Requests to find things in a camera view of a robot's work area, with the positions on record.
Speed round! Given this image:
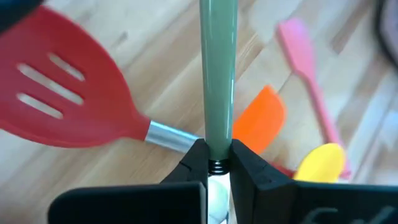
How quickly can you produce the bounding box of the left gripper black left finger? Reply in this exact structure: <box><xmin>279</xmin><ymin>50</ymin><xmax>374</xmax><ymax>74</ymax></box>
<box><xmin>47</xmin><ymin>138</ymin><xmax>209</xmax><ymax>224</ymax></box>

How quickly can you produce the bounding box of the pink spatula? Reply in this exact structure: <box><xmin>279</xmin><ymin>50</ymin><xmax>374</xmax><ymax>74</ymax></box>
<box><xmin>275</xmin><ymin>17</ymin><xmax>353</xmax><ymax>180</ymax></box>

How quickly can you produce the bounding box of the orange spatula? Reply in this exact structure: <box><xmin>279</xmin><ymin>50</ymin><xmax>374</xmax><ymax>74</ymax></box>
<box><xmin>232</xmin><ymin>84</ymin><xmax>287</xmax><ymax>156</ymax></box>

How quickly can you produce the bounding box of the red slotted spoon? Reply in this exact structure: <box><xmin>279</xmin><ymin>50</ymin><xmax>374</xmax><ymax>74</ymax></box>
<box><xmin>0</xmin><ymin>4</ymin><xmax>295</xmax><ymax>179</ymax></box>

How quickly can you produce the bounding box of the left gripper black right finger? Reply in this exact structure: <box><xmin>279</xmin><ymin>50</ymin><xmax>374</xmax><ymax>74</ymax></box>
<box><xmin>229</xmin><ymin>138</ymin><xmax>398</xmax><ymax>224</ymax></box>

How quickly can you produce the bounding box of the yellow spoon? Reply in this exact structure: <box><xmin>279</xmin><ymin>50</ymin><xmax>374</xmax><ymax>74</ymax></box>
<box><xmin>292</xmin><ymin>142</ymin><xmax>347</xmax><ymax>184</ymax></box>

